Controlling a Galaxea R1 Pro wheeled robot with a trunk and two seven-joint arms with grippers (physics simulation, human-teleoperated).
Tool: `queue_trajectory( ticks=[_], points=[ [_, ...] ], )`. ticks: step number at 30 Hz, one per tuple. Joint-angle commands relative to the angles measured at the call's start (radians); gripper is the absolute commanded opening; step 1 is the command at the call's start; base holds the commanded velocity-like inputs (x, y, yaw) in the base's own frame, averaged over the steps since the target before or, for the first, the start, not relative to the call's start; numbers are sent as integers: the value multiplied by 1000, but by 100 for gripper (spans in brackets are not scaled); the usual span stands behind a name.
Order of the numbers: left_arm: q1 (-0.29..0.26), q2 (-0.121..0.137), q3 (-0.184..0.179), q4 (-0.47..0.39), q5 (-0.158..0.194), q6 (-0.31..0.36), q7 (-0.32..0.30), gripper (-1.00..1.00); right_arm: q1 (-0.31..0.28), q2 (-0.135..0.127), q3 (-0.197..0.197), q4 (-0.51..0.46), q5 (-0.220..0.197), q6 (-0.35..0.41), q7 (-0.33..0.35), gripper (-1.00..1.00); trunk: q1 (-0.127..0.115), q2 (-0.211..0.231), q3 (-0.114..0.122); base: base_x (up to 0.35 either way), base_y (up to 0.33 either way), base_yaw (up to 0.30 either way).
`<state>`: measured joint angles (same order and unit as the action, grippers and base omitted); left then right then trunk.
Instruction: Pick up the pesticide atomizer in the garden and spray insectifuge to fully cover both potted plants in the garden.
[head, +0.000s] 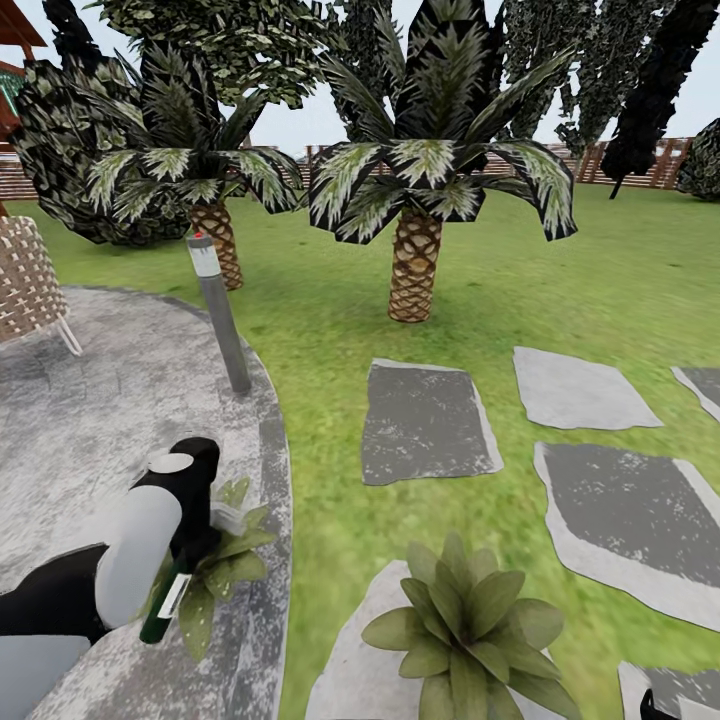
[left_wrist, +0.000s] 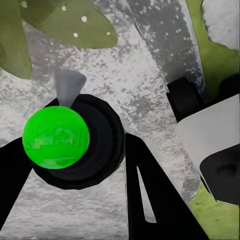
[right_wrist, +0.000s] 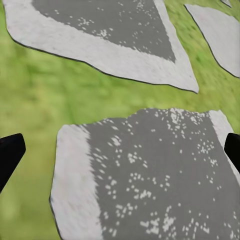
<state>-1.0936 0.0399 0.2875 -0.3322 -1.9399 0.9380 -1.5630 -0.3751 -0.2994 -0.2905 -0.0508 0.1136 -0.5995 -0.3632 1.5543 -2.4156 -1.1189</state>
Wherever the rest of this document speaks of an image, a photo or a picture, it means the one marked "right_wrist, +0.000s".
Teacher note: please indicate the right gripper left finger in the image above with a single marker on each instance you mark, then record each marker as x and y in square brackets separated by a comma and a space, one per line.
[12, 149]

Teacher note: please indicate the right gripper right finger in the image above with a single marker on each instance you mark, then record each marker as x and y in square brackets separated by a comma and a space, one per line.
[232, 149]

